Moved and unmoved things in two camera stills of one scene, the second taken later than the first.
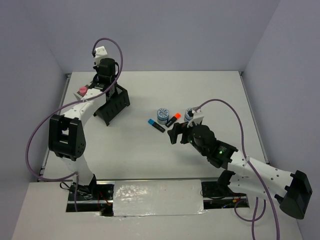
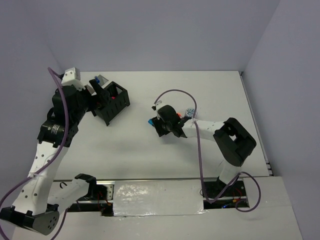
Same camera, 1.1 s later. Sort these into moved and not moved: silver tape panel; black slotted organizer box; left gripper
Moved: left gripper
Not moved: black slotted organizer box; silver tape panel
